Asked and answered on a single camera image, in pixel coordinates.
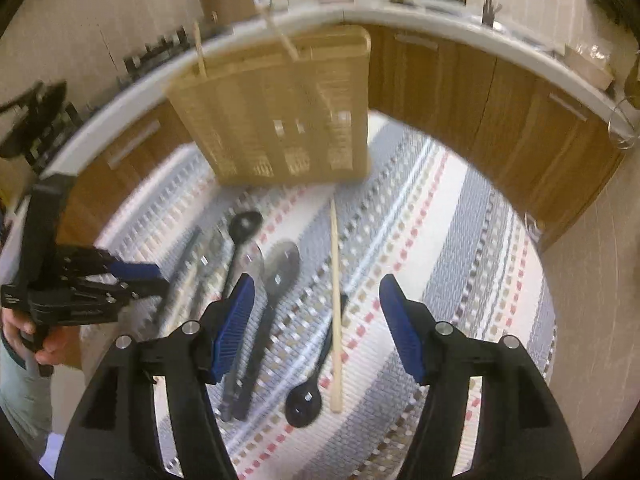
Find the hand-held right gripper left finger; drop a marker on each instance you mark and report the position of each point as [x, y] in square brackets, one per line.
[232, 325]

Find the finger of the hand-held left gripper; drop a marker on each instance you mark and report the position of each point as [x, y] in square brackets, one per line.
[137, 271]
[145, 290]

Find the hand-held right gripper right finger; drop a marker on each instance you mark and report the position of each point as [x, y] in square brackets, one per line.
[400, 325]

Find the large black serving spoon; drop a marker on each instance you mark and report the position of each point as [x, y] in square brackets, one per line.
[282, 270]

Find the small black plastic spoon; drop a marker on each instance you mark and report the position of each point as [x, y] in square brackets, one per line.
[246, 224]

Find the black plastic ladle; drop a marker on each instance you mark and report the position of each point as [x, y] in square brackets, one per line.
[302, 402]

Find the yellow plastic utensil basket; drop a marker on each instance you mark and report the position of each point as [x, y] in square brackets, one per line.
[270, 110]

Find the person's left hand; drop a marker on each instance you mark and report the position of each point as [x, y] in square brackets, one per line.
[60, 345]

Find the striped woven mat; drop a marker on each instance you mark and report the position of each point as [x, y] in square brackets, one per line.
[440, 260]

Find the black frying pan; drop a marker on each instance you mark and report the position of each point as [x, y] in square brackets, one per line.
[35, 115]

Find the black gas stove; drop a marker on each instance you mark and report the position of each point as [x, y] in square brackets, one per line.
[155, 52]

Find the wooden base cabinets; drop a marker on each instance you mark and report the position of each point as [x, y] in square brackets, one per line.
[525, 125]

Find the beige bowl with bag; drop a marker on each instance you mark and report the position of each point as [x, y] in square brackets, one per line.
[590, 67]

